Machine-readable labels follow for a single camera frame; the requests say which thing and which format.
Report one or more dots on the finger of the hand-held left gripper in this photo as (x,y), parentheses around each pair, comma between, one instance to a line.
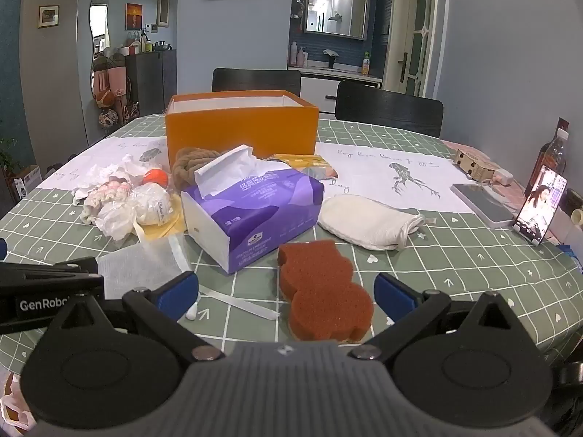
(2,250)
(68,277)

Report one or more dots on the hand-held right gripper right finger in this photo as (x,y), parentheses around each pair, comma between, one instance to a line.
(394,296)

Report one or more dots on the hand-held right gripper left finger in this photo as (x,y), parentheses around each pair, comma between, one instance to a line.
(177,293)

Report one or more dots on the brown sponge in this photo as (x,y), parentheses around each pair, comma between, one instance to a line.
(325,291)

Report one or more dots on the white cloth mitt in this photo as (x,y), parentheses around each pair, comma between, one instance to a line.
(369,223)

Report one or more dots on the yellow snack packet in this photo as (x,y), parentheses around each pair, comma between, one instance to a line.
(305,164)

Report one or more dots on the orange cardboard box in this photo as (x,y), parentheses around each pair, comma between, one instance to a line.
(241,132)

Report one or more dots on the white mesh sheet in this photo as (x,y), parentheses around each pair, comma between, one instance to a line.
(136,268)

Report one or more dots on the white ribbon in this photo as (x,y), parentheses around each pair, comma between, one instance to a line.
(237,302)

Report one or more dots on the wrapped white ball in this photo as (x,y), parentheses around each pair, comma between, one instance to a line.
(152,205)

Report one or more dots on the pink and white scrunchie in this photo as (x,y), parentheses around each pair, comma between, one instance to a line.
(109,193)

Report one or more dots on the purple tissue pack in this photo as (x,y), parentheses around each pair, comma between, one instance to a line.
(264,218)

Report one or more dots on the small orange ball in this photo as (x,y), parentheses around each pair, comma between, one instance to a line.
(154,177)

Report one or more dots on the white printed placemat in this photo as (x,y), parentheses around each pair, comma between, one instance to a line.
(364,177)
(109,145)

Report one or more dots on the flat phone in white case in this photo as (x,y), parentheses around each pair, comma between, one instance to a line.
(485,202)

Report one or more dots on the small wooden box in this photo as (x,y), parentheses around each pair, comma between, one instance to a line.
(473,164)

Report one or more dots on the white charger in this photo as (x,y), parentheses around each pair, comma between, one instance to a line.
(502,176)

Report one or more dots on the phone on stand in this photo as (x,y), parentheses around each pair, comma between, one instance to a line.
(539,205)

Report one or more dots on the black chair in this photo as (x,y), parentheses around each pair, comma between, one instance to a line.
(255,81)
(391,104)

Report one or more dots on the rack of balls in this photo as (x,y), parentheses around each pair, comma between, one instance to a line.
(111,91)

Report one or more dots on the dark glass bottle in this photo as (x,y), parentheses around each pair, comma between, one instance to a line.
(549,154)

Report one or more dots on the dark sideboard cabinet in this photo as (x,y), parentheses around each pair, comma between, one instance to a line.
(150,82)

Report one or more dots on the white drawer cabinet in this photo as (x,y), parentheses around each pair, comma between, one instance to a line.
(314,89)

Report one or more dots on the green and yellow bottle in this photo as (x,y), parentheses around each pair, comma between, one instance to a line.
(365,64)

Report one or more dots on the small framed landscape picture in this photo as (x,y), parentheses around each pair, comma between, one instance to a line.
(48,16)

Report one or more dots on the pink bottles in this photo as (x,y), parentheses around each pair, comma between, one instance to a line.
(298,54)

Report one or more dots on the orange framed picture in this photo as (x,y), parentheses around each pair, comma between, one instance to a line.
(134,17)

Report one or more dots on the white glazed door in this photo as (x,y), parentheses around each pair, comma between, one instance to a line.
(412,27)

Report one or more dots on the tall framed picture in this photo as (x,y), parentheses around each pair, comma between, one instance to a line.
(163,10)

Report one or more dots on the wavy wall mirror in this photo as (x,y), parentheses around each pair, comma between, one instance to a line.
(98,27)

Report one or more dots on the framed wall mirror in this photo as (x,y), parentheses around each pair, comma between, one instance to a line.
(338,3)

